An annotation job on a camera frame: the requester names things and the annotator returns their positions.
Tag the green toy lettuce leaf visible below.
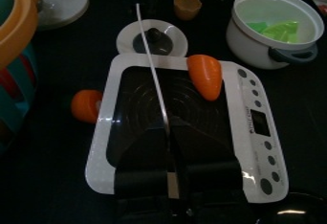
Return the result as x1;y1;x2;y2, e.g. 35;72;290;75
247;20;302;44

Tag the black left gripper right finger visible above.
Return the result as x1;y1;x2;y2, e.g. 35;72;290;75
171;116;257;224

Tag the orange toy carrot tip piece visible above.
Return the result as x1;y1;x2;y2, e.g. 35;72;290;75
186;54;223;102

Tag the white round stand base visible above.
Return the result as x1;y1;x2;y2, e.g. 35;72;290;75
35;0;91;31

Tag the small tan toy cup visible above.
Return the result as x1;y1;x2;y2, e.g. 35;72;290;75
173;0;203;21

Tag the white toy induction cooktop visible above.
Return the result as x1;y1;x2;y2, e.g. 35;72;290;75
83;53;291;205

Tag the white pot lid grey knob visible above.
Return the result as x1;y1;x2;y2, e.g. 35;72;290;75
115;18;190;57

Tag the white toy cooking pot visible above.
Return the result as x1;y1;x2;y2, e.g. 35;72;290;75
225;0;326;71

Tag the orange toy carrot end piece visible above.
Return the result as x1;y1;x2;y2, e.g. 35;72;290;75
71;89;104;124

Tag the glossy black round object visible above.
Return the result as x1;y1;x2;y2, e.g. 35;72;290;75
259;191;327;224

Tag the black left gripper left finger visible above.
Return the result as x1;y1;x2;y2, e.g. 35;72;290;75
114;123;171;224

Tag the orange and teal toy basket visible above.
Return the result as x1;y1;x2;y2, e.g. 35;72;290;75
0;0;44;152

